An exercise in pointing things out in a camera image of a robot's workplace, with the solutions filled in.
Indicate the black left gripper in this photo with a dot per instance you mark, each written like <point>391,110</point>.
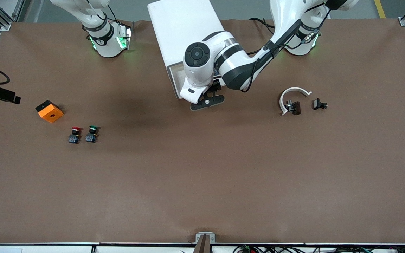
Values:
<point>217,85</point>

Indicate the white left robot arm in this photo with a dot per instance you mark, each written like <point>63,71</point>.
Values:
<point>199,70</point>

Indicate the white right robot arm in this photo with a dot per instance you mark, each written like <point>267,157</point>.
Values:
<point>105,44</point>

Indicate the red push button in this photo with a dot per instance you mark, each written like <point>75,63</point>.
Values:
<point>74,138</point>

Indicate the green push button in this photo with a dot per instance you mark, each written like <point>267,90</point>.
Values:
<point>90,137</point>

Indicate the orange black box with hole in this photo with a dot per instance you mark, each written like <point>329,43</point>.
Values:
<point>50,113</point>

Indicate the small dark brown component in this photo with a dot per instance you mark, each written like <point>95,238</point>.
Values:
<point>296,107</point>

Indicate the brown paper table cover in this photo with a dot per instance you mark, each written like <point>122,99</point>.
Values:
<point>202,175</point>

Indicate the small black clip component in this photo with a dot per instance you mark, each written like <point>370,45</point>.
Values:
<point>316,104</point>

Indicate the grey metal table bracket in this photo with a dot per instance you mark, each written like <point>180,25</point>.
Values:
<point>199,236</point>

